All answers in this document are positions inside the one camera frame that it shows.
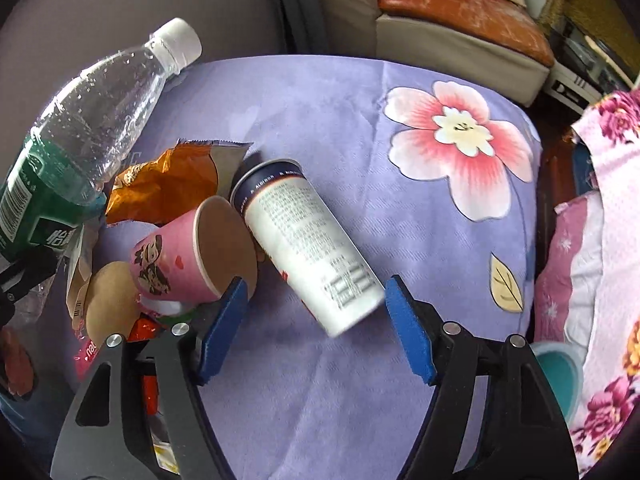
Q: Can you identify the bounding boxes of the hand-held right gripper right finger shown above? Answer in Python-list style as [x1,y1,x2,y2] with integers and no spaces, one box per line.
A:
[384,274,583,480]

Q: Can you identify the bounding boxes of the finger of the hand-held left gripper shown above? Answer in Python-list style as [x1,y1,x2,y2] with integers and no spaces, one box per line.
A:
[0,247,59,328]

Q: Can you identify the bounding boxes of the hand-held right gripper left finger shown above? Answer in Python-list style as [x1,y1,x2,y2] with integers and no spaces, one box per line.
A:
[50,276,248,480]

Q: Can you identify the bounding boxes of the orange-red candy wrapper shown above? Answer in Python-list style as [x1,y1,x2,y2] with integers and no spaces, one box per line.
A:
[129,312,167,418]

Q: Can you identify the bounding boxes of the brown coconut shell bowl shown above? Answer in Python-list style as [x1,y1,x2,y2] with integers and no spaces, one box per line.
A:
[82,261,143,343]

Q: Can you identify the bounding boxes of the white cylindrical can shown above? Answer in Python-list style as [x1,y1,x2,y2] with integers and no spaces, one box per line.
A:
[230,158,387,338]

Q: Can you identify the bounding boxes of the teal plastic bin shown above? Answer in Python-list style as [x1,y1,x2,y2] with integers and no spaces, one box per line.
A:
[530,342,586,421]

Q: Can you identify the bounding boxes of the clear plastic bottle green label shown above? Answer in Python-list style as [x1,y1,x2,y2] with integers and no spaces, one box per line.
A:
[0,17,203,266]

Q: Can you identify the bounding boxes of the brown paper packet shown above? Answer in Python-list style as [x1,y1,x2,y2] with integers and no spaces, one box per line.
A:
[64,220,101,333]

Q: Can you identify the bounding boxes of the pink cartoon paper cup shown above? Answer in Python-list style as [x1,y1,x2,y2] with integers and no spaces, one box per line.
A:
[131,196,260,306]

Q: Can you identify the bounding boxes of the red snack packet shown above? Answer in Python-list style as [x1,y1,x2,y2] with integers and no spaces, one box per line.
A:
[74,339,110,382]

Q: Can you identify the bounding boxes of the orange snack wrapper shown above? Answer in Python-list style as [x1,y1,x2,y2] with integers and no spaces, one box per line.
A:
[105,139,253,226]

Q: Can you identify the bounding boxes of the pink floral blanket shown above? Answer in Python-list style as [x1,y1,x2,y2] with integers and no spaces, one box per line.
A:
[532,87,640,480]

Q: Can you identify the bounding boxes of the purple floral tablecloth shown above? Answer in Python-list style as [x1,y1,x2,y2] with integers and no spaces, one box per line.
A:
[0,57,546,480]

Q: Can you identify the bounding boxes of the orange leather seat cushion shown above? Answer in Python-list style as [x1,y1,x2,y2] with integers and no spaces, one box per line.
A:
[377,0,556,68]

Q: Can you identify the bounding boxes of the stereo equipment stack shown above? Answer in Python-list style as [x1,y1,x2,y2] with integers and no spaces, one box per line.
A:
[542,25,640,111]

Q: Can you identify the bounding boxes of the cream sofa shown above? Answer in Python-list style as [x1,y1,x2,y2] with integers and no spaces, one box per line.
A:
[312,0,556,108]

